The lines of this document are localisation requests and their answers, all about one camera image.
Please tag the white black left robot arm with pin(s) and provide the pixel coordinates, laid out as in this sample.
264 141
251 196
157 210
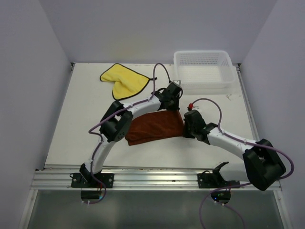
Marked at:
113 127

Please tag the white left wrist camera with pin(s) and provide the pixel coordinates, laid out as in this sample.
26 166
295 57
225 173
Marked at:
178 82

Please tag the brown microfiber towel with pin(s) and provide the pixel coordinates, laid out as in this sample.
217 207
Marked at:
155 126

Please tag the yellow microfiber towel black trim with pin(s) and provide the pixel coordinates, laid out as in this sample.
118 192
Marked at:
127 83

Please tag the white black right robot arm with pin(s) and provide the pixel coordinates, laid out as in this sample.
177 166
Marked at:
261 165

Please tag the aluminium right side rail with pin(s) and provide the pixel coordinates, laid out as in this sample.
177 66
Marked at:
247 103

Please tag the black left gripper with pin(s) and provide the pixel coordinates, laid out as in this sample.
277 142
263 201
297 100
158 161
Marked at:
175 107

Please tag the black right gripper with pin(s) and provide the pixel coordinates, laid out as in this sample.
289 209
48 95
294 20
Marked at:
186 134

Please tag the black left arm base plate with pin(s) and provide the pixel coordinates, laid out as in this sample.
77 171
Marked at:
78 181

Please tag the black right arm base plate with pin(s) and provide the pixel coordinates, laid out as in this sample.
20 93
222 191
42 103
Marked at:
210 180

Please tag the white perforated plastic basket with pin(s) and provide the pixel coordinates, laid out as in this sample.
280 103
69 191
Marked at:
206 69

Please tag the aluminium table edge rail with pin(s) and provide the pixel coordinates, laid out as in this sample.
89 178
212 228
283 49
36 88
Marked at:
122 179

